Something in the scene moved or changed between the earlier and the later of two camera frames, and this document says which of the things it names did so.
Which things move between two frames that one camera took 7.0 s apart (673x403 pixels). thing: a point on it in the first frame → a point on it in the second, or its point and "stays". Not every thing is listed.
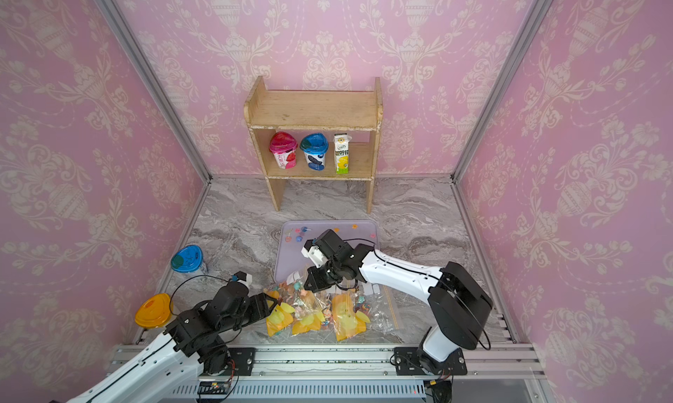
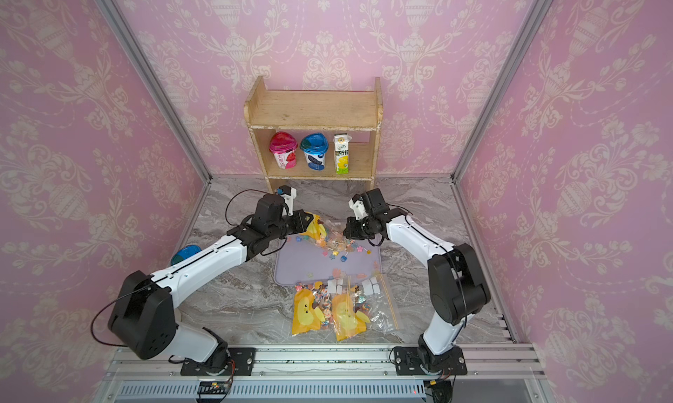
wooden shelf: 279,109 stays
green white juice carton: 342,152 stays
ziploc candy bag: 313,310 stays
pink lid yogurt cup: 284,146 stays
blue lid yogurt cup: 315,147 stays
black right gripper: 318,286 → 353,233
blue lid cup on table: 187,259 stays
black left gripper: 261,308 → 301,223
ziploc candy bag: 280,318 → 329,234
